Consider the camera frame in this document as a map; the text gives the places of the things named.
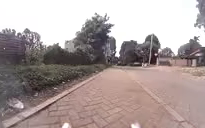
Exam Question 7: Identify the low green plant verge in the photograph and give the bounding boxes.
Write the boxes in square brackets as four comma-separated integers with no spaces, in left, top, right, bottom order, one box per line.
[0,63,108,118]

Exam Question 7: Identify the dark hedge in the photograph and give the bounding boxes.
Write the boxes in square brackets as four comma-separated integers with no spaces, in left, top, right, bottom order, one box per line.
[43,44,98,66]

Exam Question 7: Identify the robot's own part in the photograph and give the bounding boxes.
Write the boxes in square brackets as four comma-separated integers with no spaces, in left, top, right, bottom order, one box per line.
[130,121,142,128]
[61,122,72,128]

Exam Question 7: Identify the pale kerb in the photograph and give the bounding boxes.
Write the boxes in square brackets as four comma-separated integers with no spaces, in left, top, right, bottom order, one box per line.
[1,69,108,128]

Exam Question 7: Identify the pale boundary wall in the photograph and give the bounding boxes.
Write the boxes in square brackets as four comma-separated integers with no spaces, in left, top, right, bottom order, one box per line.
[156,56,191,67]

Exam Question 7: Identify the tree behind house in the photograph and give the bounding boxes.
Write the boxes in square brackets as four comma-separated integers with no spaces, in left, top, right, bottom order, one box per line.
[177,35,203,58]

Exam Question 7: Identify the pale utility pole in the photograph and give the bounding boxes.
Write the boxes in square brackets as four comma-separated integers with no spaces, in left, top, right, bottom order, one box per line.
[147,34,154,66]

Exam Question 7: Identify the group of dark trees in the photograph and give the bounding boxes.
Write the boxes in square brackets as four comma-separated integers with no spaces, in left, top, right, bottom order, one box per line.
[119,33,162,66]

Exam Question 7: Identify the dirt and grass verge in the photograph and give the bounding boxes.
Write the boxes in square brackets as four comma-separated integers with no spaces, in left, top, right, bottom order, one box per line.
[181,65,205,80]

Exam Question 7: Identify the pale building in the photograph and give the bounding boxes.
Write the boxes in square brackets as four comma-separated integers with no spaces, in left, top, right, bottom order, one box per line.
[63,39,76,54]

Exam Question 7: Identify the large dark tree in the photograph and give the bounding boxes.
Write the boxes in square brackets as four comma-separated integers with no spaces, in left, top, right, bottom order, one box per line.
[73,13,116,65]

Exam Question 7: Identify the reddish grey road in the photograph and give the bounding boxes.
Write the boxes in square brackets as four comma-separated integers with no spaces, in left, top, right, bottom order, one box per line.
[123,65,205,128]

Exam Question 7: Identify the trees behind brick wall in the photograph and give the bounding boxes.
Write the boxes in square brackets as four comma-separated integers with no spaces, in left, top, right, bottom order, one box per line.
[1,27,46,64]

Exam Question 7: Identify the brown brick wall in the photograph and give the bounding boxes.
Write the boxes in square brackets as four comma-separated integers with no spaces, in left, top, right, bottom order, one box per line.
[0,30,27,66]

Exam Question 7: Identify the low house with roof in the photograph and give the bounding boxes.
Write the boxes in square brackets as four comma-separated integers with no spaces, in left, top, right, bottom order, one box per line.
[184,46,205,67]

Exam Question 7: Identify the kerb strip beside road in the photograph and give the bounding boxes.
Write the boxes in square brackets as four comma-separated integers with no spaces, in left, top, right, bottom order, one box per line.
[128,69,195,128]

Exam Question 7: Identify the small tree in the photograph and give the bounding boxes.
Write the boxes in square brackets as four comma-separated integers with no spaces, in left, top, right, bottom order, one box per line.
[159,46,176,58]

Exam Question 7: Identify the red brick path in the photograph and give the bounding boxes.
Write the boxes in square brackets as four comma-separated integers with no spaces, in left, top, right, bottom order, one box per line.
[9,67,191,128]

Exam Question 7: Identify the vehicle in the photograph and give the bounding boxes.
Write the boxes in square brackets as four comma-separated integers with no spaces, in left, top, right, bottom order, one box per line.
[131,61,143,67]

